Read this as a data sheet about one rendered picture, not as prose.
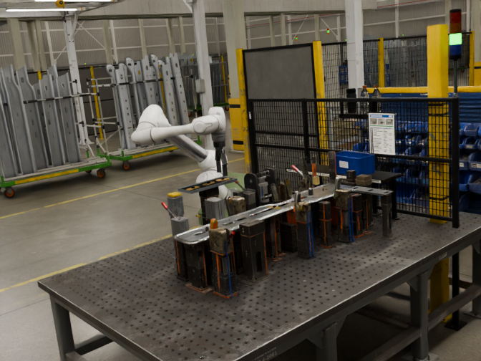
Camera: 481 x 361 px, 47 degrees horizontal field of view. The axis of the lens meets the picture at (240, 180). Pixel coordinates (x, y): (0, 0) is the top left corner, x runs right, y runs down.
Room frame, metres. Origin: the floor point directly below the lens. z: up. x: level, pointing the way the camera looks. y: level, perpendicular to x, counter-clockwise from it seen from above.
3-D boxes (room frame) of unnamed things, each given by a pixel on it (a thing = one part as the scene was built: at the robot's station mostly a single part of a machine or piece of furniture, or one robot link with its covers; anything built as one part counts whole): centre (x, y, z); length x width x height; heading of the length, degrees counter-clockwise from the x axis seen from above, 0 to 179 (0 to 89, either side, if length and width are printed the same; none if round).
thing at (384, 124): (3.85, -1.02, 1.30); 0.23 x 0.02 x 0.31; 41
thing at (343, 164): (3.91, -0.81, 1.09); 0.30 x 0.17 x 0.13; 33
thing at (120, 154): (11.18, 1.78, 0.88); 1.91 x 1.01 x 1.76; 132
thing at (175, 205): (3.18, 0.40, 0.92); 0.08 x 0.08 x 0.44; 41
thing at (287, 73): (6.05, -0.51, 1.00); 1.34 x 0.14 x 2.00; 40
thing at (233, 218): (3.23, -0.18, 1.00); 1.38 x 0.22 x 0.02; 131
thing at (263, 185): (3.47, -0.13, 0.94); 0.18 x 0.13 x 0.49; 131
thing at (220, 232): (2.73, 0.13, 0.88); 0.15 x 0.11 x 0.36; 41
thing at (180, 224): (2.99, 0.36, 0.88); 0.11 x 0.10 x 0.36; 41
